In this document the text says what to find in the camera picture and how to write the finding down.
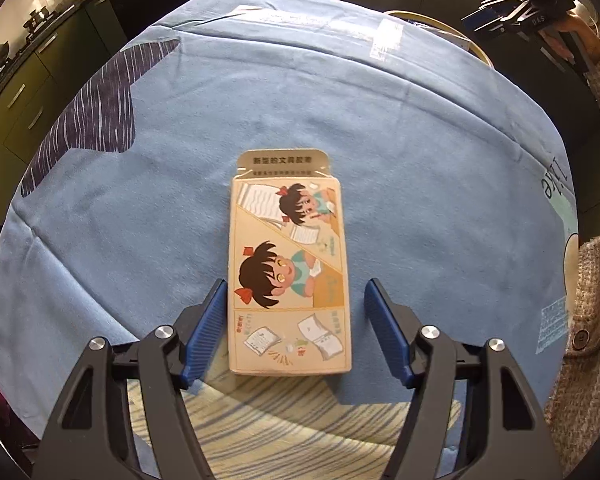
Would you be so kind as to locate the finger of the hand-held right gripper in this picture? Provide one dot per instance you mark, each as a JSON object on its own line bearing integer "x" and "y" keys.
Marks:
{"x": 485, "y": 19}
{"x": 500, "y": 0}

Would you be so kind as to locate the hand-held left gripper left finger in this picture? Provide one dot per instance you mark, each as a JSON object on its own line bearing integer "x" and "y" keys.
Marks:
{"x": 207, "y": 330}

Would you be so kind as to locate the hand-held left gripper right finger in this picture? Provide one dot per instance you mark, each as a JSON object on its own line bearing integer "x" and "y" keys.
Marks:
{"x": 387, "y": 330}

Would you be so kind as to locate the yellow-rimmed trash bin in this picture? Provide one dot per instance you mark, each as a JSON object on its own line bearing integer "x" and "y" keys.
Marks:
{"x": 480, "y": 52}

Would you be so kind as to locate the cartoon-print paper box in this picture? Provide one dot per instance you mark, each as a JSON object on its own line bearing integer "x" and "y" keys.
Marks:
{"x": 290, "y": 260}

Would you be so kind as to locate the person's right hand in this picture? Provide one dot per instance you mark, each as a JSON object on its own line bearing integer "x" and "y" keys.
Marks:
{"x": 582, "y": 30}

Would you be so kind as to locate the blue printed tablecloth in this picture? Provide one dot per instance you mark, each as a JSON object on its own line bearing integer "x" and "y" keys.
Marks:
{"x": 180, "y": 160}

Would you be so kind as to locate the person's knit cardigan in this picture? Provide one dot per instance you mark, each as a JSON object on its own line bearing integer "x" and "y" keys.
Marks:
{"x": 595, "y": 285}

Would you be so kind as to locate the black gas stove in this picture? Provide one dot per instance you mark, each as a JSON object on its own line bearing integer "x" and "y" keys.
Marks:
{"x": 20, "y": 45}

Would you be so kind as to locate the small metal pot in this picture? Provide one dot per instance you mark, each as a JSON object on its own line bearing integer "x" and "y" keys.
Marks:
{"x": 35, "y": 20}

